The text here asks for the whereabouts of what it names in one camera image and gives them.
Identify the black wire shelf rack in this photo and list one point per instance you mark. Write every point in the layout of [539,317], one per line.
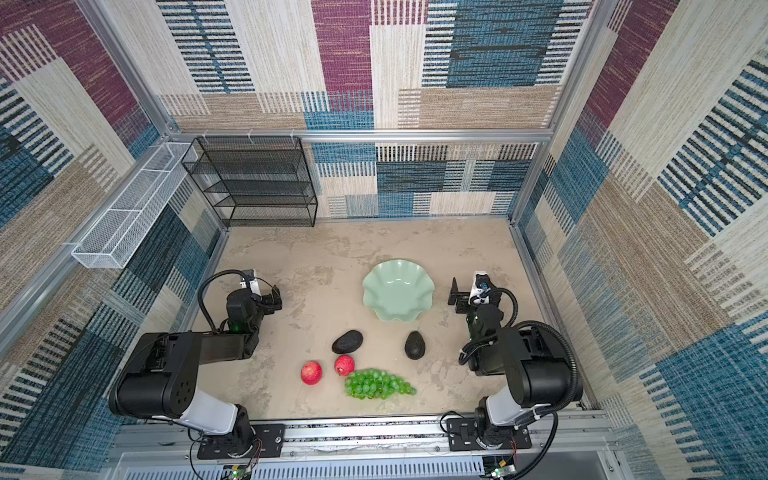
[254,181]

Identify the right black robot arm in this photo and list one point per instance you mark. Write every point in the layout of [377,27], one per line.
[538,364]

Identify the light green wavy fruit bowl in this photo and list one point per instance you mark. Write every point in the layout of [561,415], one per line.
[398,290]

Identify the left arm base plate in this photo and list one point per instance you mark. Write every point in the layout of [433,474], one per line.
[258,441]

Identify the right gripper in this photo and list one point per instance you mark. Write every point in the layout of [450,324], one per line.
[458,294]

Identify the aluminium mounting rail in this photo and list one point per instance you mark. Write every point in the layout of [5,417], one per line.
[442,446]

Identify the red apple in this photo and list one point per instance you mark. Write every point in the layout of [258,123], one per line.
[344,365]
[311,373]

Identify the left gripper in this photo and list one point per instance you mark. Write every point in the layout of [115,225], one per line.
[268,298]

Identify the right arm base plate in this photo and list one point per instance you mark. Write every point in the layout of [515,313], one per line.
[469,434]

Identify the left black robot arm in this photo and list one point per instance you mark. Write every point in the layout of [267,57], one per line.
[159,380]

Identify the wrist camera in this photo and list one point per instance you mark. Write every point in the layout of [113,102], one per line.
[250,281]
[481,285]

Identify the white wire mesh basket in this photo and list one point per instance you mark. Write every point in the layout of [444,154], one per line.
[117,234]

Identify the green grape bunch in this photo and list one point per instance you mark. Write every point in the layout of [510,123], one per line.
[376,384]

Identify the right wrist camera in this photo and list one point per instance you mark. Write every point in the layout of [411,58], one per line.
[481,285]

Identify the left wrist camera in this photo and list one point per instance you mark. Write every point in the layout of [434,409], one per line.
[250,281]

